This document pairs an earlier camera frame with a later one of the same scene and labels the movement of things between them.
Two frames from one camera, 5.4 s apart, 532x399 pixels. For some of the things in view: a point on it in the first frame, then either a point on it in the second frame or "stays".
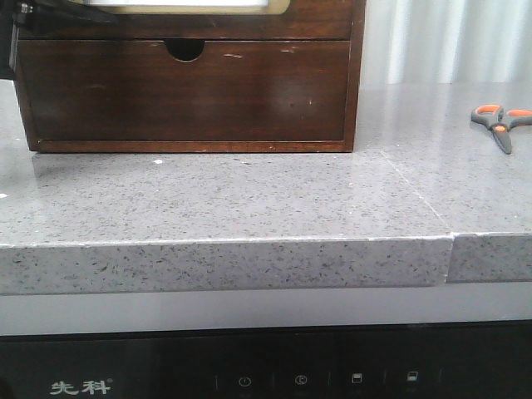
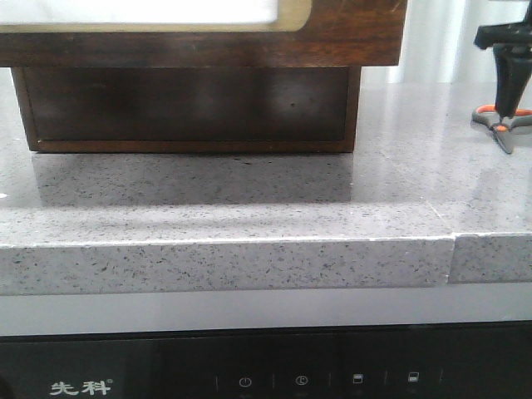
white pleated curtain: x=446 y=41 stays
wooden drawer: x=306 y=20 → x=334 y=32
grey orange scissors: x=500 y=121 stays
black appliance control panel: x=469 y=360 stays
